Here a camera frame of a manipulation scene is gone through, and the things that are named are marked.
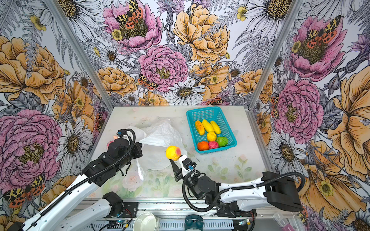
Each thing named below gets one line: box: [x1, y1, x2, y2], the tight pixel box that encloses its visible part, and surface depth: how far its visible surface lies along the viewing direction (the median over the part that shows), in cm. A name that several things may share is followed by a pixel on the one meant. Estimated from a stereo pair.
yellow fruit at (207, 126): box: [201, 118, 214, 133], surface depth 107 cm
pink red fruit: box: [208, 141, 219, 150], surface depth 94 cm
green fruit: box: [216, 136, 229, 147], surface depth 96 cm
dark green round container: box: [184, 214, 204, 231], surface depth 65 cm
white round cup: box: [132, 212, 160, 231], surface depth 71 cm
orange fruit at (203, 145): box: [197, 141, 210, 151], surface depth 93 cm
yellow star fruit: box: [206, 131, 217, 142], surface depth 99 cm
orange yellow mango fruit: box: [195, 120, 205, 136], surface depth 106 cm
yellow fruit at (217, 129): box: [210, 120, 222, 135], surface depth 105 cm
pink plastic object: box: [272, 212, 296, 231], surface depth 71 cm
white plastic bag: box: [127, 117, 188, 180], surface depth 85 cm
